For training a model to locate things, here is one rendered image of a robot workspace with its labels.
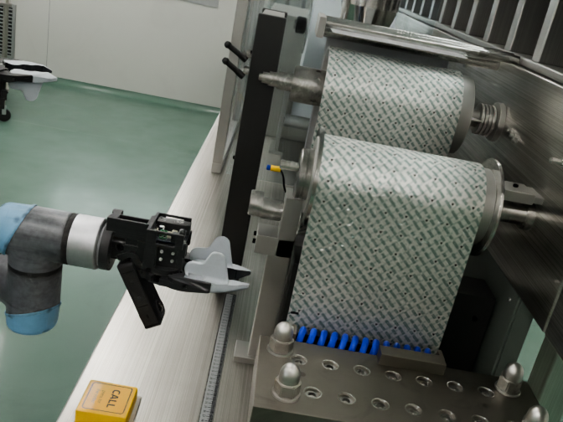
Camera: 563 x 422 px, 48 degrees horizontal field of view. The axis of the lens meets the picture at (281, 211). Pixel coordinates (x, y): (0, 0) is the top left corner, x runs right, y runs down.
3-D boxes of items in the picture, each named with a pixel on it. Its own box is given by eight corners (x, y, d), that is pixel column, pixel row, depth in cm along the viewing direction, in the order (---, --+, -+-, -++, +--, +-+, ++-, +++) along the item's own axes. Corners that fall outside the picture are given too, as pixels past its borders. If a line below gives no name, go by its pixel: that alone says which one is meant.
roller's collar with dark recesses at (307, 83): (288, 96, 118) (295, 62, 116) (320, 103, 118) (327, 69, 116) (288, 104, 112) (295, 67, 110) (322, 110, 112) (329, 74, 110)
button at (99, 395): (89, 392, 93) (90, 378, 92) (136, 399, 94) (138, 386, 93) (73, 424, 87) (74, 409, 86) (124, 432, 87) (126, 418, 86)
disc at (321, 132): (301, 203, 103) (319, 115, 98) (303, 204, 103) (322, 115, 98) (301, 240, 89) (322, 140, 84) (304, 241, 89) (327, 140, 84)
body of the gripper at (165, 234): (188, 238, 87) (100, 222, 86) (180, 293, 90) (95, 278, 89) (197, 218, 94) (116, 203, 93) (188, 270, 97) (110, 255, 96)
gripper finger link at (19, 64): (43, 87, 136) (-1, 87, 130) (46, 60, 134) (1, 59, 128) (49, 93, 135) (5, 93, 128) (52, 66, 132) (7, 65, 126)
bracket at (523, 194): (492, 188, 96) (496, 176, 96) (529, 195, 97) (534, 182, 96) (502, 199, 92) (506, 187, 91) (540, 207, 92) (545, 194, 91)
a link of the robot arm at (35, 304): (28, 297, 103) (31, 236, 99) (69, 328, 98) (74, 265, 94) (-19, 311, 97) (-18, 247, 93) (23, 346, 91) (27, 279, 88)
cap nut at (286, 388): (271, 382, 82) (278, 352, 81) (299, 387, 82) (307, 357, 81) (271, 400, 79) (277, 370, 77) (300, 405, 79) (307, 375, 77)
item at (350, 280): (284, 329, 96) (308, 218, 90) (435, 356, 97) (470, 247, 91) (284, 331, 96) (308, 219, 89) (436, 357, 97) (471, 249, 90)
